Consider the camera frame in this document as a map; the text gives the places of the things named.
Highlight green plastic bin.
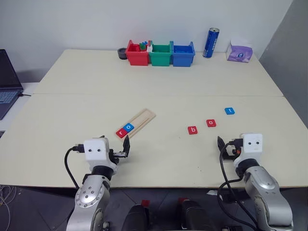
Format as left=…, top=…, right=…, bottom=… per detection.
left=148, top=40, right=174, bottom=67

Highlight red plastic bin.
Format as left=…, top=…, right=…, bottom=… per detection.
left=126, top=39, right=150, bottom=66

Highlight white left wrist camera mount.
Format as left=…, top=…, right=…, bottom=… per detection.
left=83, top=137, right=118, bottom=173

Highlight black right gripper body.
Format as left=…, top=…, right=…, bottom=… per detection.
left=223, top=138, right=244, bottom=162

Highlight dark rounded shape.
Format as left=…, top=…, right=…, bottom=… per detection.
left=121, top=204, right=150, bottom=231
left=179, top=199, right=217, bottom=231

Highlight blue drink can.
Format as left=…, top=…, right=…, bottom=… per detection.
left=202, top=27, right=220, bottom=59

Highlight white floor cables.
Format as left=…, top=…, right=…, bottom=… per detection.
left=0, top=184, right=18, bottom=231

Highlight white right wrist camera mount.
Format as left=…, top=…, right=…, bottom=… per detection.
left=233, top=132, right=263, bottom=167

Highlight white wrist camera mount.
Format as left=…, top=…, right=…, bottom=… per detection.
left=233, top=132, right=263, bottom=167
left=83, top=137, right=118, bottom=173

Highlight dark laptop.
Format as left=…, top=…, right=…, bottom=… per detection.
left=0, top=49, right=24, bottom=121

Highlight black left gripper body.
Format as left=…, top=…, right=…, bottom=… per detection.
left=109, top=148, right=128, bottom=167

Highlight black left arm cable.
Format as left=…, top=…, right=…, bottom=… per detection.
left=64, top=143, right=85, bottom=191

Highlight black round bowl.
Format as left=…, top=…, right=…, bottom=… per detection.
left=117, top=47, right=128, bottom=60

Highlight wooden letter tray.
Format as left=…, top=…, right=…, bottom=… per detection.
left=115, top=108, right=157, bottom=140

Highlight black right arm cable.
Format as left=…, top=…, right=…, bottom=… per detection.
left=217, top=138, right=259, bottom=231

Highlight blue plastic bin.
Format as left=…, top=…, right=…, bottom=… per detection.
left=172, top=41, right=195, bottom=67

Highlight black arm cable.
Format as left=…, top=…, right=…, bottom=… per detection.
left=217, top=138, right=259, bottom=231
left=64, top=143, right=85, bottom=191

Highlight purple tissue box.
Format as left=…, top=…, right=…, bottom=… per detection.
left=226, top=38, right=254, bottom=64

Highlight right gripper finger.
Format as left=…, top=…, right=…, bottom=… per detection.
left=217, top=136, right=226, bottom=152

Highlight red letter tile r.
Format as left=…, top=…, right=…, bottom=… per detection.
left=115, top=128, right=128, bottom=140

